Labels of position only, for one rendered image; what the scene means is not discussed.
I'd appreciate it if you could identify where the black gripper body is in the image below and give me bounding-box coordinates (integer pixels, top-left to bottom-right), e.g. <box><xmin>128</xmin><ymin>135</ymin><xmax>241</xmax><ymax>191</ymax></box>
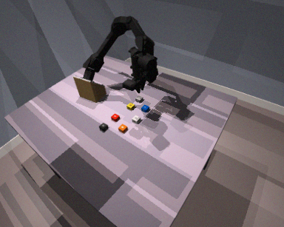
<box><xmin>122</xmin><ymin>66</ymin><xmax>143</xmax><ymax>91</ymax></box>

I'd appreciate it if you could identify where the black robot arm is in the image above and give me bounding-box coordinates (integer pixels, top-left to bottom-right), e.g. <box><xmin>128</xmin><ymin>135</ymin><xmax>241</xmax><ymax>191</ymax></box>
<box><xmin>83</xmin><ymin>16</ymin><xmax>159</xmax><ymax>83</ymax></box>

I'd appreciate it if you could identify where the blue block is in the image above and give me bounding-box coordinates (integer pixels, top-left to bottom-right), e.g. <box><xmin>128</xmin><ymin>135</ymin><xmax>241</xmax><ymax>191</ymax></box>
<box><xmin>141</xmin><ymin>105</ymin><xmax>149</xmax><ymax>113</ymax></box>

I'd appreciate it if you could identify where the red block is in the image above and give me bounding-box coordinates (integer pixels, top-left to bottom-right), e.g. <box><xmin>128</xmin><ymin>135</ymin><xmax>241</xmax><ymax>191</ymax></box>
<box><xmin>111</xmin><ymin>114</ymin><xmax>120</xmax><ymax>122</ymax></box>

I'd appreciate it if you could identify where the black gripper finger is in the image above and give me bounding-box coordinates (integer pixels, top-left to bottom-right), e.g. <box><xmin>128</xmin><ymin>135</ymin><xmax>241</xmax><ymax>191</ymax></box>
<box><xmin>135</xmin><ymin>83</ymin><xmax>142</xmax><ymax>93</ymax></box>
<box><xmin>140</xmin><ymin>79</ymin><xmax>146</xmax><ymax>90</ymax></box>

